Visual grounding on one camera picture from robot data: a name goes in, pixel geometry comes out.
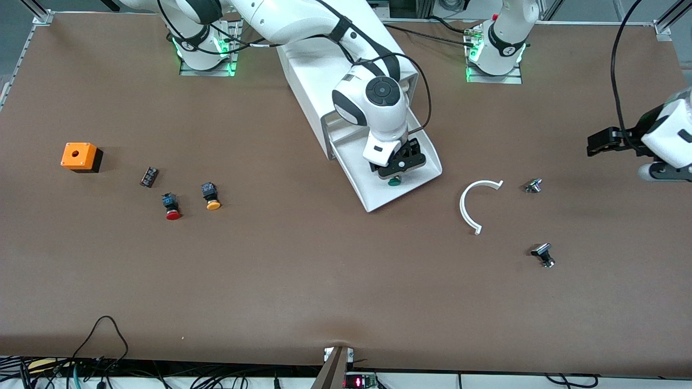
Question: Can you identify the black power cable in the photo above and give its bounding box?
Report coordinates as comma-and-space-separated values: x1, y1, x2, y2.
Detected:
381, 23, 477, 48
426, 15, 475, 35

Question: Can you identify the orange black button enclosure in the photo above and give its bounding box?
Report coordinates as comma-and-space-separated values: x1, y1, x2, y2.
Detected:
61, 142, 104, 173

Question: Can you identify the tangled black cable bundle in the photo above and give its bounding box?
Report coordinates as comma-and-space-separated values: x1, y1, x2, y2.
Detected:
0, 354, 325, 389

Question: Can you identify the red push button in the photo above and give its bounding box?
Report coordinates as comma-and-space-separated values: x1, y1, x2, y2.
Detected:
162, 193, 183, 221

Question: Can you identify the white drawer cabinet housing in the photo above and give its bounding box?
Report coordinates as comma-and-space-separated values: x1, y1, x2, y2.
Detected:
277, 3, 420, 161

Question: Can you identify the device with red display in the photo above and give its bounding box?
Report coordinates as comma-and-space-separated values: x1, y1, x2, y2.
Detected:
344, 372, 377, 389

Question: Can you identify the yellow push button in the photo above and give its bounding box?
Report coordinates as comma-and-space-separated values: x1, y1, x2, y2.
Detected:
201, 182, 222, 211

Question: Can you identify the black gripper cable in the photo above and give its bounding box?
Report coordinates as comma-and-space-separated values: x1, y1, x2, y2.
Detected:
157, 0, 432, 135
611, 0, 644, 137

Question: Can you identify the brown camera post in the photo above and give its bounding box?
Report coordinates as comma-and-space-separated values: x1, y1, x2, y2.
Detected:
311, 346, 349, 389

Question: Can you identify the aluminium frame profile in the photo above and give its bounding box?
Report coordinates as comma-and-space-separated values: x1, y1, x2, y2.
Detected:
21, 0, 55, 25
653, 0, 692, 42

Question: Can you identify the white curved plastic arc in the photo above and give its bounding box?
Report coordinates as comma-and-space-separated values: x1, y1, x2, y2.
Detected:
460, 180, 504, 236

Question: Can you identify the looped thin black cable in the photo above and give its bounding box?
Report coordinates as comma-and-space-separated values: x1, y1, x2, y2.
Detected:
70, 316, 130, 373

